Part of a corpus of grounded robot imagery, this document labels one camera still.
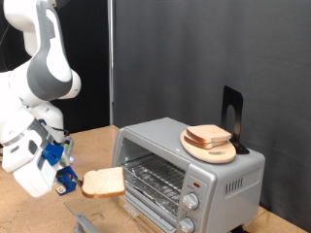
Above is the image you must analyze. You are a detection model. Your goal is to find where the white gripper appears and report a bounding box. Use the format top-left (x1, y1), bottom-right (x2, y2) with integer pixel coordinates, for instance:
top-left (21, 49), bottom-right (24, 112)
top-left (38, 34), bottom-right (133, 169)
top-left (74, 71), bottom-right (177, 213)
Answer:
top-left (13, 125), bottom-right (72, 198)

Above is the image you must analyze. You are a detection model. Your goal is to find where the aluminium foil sheet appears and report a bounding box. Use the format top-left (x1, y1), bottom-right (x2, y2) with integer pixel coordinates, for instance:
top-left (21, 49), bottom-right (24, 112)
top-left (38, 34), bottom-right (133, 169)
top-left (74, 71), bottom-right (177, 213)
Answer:
top-left (124, 174), bottom-right (178, 216)

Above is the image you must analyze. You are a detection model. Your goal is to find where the wrist camera on blue mount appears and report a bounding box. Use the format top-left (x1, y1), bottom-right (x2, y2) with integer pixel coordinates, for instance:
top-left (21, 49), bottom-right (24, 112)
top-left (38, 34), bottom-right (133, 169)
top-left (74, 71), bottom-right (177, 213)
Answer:
top-left (42, 135), bottom-right (75, 169)

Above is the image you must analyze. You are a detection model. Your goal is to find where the vertical metal pole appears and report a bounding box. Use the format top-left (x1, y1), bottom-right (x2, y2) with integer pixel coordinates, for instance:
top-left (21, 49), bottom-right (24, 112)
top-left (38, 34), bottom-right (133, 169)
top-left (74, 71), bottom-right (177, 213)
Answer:
top-left (107, 0), bottom-right (116, 126)

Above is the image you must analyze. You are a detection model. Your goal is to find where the metal spatula with blue block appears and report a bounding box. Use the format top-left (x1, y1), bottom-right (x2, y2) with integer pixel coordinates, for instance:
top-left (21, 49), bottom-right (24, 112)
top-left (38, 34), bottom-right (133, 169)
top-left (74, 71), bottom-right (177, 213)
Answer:
top-left (54, 165), bottom-right (85, 197)

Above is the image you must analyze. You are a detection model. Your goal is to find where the wire oven rack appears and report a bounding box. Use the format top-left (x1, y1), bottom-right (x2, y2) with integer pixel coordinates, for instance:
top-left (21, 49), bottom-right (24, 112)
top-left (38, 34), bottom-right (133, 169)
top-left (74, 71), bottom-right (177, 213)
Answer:
top-left (123, 153), bottom-right (187, 208)

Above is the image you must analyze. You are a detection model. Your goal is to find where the wooden box under oven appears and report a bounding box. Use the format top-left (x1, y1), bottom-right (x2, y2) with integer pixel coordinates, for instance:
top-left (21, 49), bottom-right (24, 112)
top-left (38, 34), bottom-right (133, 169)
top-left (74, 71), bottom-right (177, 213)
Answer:
top-left (118, 195), bottom-right (166, 233)

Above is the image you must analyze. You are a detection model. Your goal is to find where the grey backdrop cloth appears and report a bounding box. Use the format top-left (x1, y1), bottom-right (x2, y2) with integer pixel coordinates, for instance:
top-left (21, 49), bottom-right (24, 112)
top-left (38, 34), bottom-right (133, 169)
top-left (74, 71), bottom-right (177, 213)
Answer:
top-left (113, 0), bottom-right (311, 232)

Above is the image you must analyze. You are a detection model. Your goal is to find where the silver oven knob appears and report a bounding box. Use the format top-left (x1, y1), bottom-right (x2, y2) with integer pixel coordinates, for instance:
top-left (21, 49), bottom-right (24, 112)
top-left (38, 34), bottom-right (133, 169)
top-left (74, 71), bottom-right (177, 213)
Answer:
top-left (182, 192), bottom-right (200, 211)
top-left (176, 216), bottom-right (195, 233)

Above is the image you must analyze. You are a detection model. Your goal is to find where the black curtain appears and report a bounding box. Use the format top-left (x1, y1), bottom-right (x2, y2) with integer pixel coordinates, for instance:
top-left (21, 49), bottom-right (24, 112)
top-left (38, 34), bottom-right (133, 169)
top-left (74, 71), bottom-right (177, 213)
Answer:
top-left (0, 0), bottom-right (111, 150)

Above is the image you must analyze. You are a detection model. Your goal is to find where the small black object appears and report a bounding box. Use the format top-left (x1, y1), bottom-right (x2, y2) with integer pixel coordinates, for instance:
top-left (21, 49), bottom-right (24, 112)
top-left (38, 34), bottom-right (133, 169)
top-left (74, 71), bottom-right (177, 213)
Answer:
top-left (230, 225), bottom-right (250, 233)

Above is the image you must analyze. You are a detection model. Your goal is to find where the wooden cutting board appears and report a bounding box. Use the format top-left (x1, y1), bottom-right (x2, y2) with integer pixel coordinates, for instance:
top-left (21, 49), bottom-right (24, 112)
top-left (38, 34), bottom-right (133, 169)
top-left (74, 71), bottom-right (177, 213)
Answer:
top-left (180, 129), bottom-right (237, 165)

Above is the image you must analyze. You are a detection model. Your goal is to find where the silver toaster oven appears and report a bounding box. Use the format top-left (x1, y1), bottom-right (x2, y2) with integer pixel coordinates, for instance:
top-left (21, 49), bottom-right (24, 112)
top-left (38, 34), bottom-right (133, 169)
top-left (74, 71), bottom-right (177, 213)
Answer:
top-left (110, 116), bottom-right (266, 233)

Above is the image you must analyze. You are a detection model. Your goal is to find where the black metal bookend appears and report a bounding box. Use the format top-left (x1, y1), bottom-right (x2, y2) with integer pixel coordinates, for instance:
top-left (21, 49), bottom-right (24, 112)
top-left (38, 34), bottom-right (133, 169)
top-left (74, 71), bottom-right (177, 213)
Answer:
top-left (221, 84), bottom-right (251, 155)

